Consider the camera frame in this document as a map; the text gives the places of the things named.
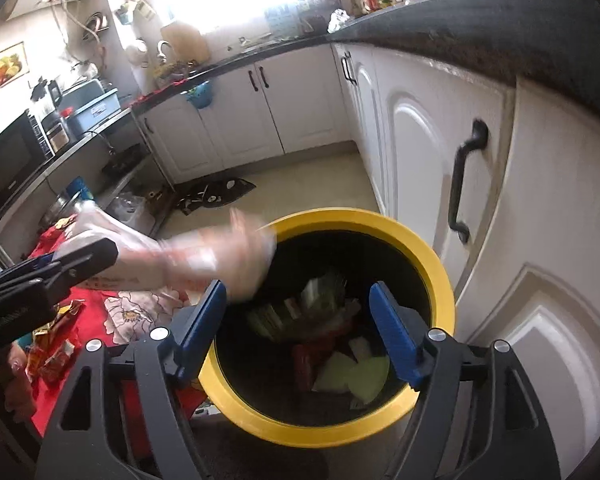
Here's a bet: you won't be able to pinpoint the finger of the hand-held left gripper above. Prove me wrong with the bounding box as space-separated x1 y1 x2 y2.
39 238 119 292
7 252 61 276

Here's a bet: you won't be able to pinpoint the black stone countertop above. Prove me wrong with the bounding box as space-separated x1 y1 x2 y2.
129 0 600 112

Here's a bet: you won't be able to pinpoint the blue hanging basket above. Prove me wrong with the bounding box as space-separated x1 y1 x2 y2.
186 81 216 110

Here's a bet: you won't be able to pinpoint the wooden cutting board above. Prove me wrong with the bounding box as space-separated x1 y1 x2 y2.
160 19 212 64

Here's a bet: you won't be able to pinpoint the clear plastic bag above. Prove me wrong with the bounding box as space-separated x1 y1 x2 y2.
327 8 354 34

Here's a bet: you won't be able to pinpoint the wall utensil holder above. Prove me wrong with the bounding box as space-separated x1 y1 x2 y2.
116 0 154 27

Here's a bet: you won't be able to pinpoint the dark floor mat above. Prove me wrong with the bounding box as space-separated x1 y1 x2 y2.
174 176 257 217

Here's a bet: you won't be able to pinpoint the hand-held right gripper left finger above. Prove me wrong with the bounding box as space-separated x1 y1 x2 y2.
42 279 228 480

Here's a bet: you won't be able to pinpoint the white lower kitchen cabinets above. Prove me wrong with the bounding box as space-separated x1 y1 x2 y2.
134 41 600 480

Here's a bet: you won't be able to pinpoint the yellow rimmed waste bin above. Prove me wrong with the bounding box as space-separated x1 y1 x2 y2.
197 207 456 449

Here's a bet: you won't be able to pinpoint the red brown snack wrapper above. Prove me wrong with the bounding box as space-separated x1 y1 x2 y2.
36 339 79 387

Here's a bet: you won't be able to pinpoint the black microwave oven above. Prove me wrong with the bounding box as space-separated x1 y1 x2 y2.
0 109 44 222

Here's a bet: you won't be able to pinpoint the blue dish box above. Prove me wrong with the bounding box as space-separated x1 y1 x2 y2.
59 79 122 137

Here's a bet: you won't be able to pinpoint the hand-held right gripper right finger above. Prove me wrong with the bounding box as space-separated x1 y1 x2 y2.
369 281 561 480

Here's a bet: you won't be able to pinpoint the red gold snack tube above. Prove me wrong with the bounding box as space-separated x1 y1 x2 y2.
292 341 332 392

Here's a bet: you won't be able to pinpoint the trash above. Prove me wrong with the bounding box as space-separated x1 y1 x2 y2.
246 272 352 342

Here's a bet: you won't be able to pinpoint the stacked steel pots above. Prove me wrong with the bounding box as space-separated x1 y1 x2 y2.
39 176 90 227

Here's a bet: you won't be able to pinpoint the white round wall holder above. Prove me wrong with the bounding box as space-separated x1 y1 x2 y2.
124 39 149 64

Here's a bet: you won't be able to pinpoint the red snack packets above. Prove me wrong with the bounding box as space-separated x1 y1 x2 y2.
31 299 84 347

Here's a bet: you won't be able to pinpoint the red floral blanket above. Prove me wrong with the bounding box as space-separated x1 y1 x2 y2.
10 215 212 437

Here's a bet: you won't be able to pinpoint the white plastic bag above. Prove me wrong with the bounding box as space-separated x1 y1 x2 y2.
60 203 279 307

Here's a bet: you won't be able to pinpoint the steel shelf table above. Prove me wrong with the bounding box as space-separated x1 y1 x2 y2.
0 106 177 262

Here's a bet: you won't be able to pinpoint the black wok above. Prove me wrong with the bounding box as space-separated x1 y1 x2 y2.
101 144 147 174

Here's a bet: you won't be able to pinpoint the blue countertop organizer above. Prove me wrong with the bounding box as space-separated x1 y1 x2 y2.
264 3 302 32

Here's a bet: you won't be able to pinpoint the person's left hand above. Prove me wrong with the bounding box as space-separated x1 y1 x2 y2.
4 350 37 422

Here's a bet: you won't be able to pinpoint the fruit wall picture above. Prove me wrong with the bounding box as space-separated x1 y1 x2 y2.
0 41 27 84

